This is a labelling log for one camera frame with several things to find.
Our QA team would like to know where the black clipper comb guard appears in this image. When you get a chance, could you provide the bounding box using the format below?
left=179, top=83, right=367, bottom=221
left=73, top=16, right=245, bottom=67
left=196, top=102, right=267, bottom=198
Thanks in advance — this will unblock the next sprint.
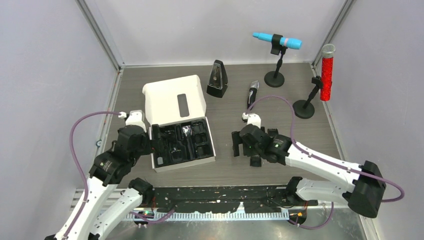
left=249, top=155, right=262, bottom=168
left=267, top=128, right=279, bottom=138

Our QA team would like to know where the white box with black tray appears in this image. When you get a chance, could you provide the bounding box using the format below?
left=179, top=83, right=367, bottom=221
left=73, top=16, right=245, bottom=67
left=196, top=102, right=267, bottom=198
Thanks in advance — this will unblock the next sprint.
left=142, top=75, right=216, bottom=173

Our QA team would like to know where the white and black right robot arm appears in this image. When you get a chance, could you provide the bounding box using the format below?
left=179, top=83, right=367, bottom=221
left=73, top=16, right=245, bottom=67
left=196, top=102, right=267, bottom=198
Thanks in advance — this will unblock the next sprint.
left=231, top=124, right=387, bottom=218

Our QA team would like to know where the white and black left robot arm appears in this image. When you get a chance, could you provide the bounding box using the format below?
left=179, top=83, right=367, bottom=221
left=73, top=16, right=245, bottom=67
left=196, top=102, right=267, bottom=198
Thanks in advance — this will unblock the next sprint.
left=46, top=125, right=154, bottom=240

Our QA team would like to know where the black and silver hair clipper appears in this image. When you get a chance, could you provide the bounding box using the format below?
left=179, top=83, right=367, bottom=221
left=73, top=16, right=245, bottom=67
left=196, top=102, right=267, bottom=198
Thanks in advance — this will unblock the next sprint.
left=247, top=80, right=259, bottom=109

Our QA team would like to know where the black stand of red microphone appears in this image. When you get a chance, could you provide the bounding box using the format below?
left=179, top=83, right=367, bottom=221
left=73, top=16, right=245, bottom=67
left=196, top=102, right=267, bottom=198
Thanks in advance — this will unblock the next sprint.
left=292, top=76, right=323, bottom=119

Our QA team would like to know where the black metronome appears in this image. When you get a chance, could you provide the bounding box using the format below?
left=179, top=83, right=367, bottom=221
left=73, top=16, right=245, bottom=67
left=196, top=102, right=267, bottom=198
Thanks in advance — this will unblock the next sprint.
left=206, top=59, right=228, bottom=98

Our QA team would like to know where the black stand of blue microphone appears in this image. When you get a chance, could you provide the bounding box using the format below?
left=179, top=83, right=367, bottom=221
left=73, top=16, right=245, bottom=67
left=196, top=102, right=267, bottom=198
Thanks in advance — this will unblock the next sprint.
left=263, top=34, right=288, bottom=89

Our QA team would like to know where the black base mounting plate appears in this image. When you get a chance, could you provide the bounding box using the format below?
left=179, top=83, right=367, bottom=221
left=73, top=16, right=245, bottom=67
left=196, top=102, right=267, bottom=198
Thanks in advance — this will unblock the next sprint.
left=139, top=185, right=318, bottom=214

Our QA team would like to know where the blue microphone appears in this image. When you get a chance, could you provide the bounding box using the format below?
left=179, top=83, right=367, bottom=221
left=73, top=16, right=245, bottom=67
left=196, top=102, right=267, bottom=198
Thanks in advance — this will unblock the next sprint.
left=252, top=32, right=303, bottom=50

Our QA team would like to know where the red glitter microphone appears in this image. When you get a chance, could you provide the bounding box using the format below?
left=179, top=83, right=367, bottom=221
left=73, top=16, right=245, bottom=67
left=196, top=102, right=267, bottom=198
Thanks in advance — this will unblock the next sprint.
left=320, top=43, right=336, bottom=102

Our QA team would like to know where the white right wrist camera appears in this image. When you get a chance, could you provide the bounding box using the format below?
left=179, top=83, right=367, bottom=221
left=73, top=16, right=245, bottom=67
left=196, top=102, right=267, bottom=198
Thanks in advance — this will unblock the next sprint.
left=241, top=112, right=262, bottom=128

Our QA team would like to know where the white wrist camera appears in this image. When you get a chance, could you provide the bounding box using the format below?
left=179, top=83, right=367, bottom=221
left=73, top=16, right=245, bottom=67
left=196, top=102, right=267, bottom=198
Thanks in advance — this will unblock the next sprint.
left=118, top=110, right=147, bottom=132
left=241, top=112, right=262, bottom=128

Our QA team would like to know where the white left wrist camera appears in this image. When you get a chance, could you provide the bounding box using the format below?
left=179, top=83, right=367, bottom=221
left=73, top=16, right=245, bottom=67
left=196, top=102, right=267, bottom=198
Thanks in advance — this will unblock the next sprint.
left=118, top=110, right=147, bottom=132

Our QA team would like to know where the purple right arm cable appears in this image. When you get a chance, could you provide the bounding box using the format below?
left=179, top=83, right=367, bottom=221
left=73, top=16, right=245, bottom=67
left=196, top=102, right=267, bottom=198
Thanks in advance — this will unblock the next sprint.
left=246, top=95, right=406, bottom=230

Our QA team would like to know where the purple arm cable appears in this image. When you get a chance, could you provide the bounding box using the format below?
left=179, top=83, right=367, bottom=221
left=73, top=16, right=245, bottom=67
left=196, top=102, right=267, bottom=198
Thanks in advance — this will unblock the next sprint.
left=246, top=95, right=406, bottom=230
left=62, top=111, right=178, bottom=240

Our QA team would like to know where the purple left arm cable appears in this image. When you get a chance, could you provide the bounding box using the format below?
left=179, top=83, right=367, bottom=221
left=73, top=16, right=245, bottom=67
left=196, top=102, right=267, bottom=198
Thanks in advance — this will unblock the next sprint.
left=62, top=111, right=178, bottom=240

